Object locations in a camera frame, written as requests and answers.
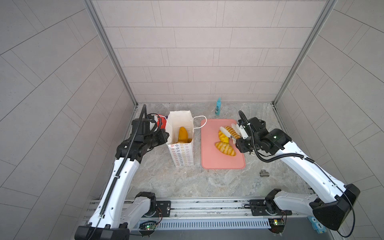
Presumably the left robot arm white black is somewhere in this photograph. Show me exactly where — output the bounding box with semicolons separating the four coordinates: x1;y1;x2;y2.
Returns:
75;129;169;240

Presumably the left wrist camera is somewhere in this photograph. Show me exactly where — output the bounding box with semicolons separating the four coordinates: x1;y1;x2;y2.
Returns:
132;116;159;136

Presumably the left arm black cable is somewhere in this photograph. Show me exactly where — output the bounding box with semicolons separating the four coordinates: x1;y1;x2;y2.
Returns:
86;104;163;240

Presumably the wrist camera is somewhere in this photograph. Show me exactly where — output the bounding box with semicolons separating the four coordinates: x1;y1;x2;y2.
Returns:
132;116;159;136
245;117;266;133

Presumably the right circuit board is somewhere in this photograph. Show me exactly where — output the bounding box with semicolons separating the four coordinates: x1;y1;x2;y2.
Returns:
268;218;286;234

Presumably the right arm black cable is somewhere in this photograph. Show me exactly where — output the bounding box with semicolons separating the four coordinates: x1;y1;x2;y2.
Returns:
238;110;356;239

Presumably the blue owl number tag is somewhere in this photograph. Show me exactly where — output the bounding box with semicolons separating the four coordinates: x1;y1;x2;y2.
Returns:
308;217;327;234

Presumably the pink plastic tray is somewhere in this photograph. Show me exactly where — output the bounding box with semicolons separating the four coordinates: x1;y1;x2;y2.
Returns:
201;119;246;170

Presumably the red shark plush toy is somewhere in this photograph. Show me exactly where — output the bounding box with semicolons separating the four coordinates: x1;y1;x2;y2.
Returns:
155;115;167;129

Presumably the left green circuit board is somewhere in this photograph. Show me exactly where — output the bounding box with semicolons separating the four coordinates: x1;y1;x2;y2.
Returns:
139;221;158;231

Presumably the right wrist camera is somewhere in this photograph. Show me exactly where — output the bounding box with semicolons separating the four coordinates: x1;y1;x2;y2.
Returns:
245;117;266;133

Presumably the striped twisted fake bread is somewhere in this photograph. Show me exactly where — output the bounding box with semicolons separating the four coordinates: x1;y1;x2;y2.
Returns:
225;126;241;140

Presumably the braided fake bread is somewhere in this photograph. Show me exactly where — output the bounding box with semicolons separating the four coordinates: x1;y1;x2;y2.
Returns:
215;142;236;157

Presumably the long loaf fake bread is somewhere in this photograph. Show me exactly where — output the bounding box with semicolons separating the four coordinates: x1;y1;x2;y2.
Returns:
178;127;189;144

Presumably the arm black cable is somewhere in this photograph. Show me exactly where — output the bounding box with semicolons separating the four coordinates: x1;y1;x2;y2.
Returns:
86;104;163;240
238;110;356;239

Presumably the teal small bottle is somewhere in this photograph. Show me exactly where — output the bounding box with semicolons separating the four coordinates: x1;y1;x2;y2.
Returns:
215;98;222;116

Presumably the small grey metal fitting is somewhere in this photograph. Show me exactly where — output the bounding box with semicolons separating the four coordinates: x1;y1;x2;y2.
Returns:
260;170;270;177

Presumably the yellow small fake pastry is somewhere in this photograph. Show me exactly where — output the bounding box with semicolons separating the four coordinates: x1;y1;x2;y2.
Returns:
218;131;229;143

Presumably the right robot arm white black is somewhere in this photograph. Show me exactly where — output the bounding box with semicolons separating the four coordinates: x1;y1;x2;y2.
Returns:
220;111;361;231

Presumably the white printed paper bag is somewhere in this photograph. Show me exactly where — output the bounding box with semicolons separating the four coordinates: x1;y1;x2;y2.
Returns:
165;111;207;167

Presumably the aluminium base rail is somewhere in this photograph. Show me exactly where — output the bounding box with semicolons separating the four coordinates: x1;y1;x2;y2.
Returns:
80;196;335;232

